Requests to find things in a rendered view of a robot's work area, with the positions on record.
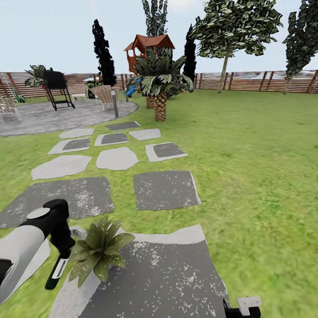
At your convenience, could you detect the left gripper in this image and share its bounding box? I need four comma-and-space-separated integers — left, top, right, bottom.
49, 225, 76, 258

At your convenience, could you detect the insectifuge atomizer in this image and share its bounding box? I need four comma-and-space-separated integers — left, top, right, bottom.
45, 249, 73, 290

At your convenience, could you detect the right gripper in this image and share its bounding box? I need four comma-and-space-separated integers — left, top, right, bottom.
224, 305, 260, 318

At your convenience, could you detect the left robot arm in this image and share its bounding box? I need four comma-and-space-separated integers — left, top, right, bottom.
0, 199, 87, 305

